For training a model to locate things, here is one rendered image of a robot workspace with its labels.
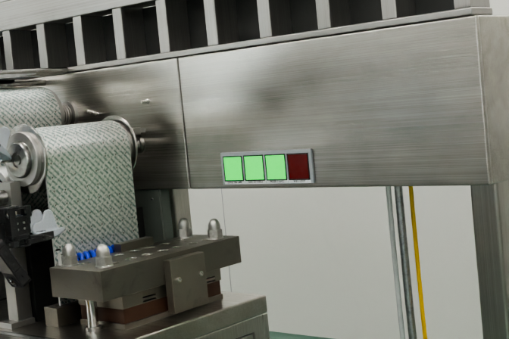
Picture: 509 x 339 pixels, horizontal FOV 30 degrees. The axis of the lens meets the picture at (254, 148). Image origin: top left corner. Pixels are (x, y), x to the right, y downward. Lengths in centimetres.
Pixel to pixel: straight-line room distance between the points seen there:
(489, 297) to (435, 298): 267
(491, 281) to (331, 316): 309
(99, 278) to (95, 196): 29
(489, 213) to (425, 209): 264
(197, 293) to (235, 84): 45
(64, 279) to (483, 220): 84
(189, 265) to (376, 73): 56
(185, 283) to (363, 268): 287
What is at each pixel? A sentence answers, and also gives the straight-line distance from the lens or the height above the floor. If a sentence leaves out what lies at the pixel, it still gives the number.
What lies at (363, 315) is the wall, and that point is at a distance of 486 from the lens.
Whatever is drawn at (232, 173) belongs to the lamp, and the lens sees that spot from 205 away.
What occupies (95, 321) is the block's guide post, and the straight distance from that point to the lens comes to 195.
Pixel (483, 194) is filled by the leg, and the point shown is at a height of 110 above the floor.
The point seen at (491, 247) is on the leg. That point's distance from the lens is 192.
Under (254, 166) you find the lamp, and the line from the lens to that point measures 201.
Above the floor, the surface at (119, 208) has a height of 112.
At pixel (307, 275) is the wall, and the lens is 502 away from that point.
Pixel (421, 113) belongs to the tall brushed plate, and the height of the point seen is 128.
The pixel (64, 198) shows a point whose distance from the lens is 205.
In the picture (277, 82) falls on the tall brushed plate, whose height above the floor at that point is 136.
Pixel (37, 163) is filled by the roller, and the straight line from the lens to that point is 201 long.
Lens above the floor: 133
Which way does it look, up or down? 3 degrees down
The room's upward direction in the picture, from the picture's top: 5 degrees counter-clockwise
